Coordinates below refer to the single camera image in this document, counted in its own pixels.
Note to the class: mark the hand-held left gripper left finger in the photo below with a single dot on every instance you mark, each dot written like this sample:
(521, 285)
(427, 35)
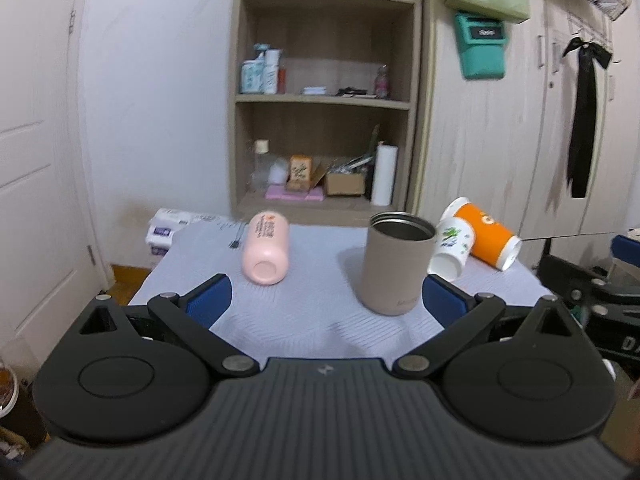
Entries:
(210, 301)

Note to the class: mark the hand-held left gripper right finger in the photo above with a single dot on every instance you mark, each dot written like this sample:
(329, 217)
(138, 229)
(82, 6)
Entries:
(442, 301)

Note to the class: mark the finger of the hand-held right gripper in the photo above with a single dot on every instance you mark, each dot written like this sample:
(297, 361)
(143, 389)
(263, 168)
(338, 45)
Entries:
(570, 275)
(626, 249)

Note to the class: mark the taupe steel-lined cup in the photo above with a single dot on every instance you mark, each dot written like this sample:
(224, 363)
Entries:
(392, 275)

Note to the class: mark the white paper cup green print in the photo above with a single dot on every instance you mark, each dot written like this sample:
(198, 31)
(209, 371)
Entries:
(453, 244)

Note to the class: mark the orange paper cup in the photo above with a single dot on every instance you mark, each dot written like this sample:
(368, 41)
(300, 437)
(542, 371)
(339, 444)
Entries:
(489, 237)

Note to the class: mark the purple print tissue pack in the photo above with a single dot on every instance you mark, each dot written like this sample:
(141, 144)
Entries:
(160, 239)

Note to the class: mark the white tissue pack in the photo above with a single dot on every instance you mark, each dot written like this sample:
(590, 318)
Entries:
(172, 217)

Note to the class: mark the pale blue tablecloth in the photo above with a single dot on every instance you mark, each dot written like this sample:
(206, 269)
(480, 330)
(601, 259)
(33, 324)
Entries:
(310, 310)

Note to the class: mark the pink book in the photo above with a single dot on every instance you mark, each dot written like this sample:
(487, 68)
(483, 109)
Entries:
(294, 193)

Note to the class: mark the white paper towel roll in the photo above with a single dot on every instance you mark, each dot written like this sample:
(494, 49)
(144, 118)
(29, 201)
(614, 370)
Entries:
(384, 175)

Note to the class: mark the clear bottle beige cap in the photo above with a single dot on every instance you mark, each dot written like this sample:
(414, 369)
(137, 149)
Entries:
(259, 165)

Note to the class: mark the black bow ribbon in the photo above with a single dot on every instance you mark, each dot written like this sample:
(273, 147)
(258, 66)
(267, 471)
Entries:
(585, 110)

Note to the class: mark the white cloth bundle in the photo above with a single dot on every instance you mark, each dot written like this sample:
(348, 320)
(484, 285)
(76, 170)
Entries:
(278, 170)

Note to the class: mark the open cardboard box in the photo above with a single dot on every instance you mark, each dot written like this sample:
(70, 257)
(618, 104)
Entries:
(344, 180)

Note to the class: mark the light wooden wardrobe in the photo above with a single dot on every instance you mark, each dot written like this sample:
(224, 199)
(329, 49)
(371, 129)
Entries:
(500, 135)

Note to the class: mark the small orange carton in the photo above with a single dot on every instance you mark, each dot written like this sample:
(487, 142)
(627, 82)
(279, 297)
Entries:
(300, 170)

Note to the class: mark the clear plastic container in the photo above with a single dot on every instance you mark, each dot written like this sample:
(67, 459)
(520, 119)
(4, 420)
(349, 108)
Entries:
(10, 385)

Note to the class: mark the pink clear bottle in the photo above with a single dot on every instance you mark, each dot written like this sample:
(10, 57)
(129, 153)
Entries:
(382, 81)

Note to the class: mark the small black item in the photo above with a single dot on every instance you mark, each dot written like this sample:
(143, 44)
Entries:
(352, 91)

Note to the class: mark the white door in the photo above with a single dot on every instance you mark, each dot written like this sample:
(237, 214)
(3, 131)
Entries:
(30, 160)

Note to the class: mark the blue white spray bottle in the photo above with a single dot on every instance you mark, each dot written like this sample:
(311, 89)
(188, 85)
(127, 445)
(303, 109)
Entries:
(251, 72)

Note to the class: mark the small red bottle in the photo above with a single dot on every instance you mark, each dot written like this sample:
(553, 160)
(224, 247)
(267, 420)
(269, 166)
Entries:
(282, 80)

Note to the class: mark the small white box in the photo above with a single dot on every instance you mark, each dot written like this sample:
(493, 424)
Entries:
(315, 91)

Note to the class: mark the wooden shelf unit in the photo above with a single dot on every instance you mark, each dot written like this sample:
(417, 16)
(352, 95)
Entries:
(325, 35)

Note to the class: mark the teal wall box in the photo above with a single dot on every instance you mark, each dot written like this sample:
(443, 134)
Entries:
(482, 52)

